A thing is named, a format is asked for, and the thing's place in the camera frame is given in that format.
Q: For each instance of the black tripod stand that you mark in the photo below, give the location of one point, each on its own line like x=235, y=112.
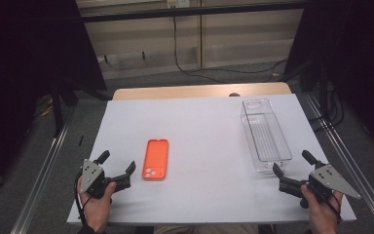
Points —
x=58, y=107

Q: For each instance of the white table board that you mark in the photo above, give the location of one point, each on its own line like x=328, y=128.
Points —
x=201, y=130

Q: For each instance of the black horizontal bar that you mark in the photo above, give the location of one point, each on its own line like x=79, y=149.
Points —
x=191, y=12

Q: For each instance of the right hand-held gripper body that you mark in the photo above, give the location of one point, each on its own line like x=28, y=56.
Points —
x=332, y=182

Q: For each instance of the wooden table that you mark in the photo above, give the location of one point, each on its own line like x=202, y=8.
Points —
x=175, y=92

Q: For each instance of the black curtain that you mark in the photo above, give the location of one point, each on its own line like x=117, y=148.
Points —
x=19, y=65
x=363, y=58

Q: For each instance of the orange phone case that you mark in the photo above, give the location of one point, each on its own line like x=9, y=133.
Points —
x=156, y=156

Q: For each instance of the clear plastic box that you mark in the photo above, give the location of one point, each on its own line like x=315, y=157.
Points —
x=266, y=136

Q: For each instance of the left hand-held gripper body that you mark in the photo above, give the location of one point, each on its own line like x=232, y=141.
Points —
x=92, y=175

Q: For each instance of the white wall socket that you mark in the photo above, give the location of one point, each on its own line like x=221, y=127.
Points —
x=178, y=3

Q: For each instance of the person's left hand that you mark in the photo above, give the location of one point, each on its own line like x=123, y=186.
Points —
x=97, y=211

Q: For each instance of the metal floor rail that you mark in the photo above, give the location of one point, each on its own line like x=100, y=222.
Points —
x=45, y=175
x=354, y=169

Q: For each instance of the person's right hand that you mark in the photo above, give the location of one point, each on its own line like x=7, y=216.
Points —
x=323, y=217

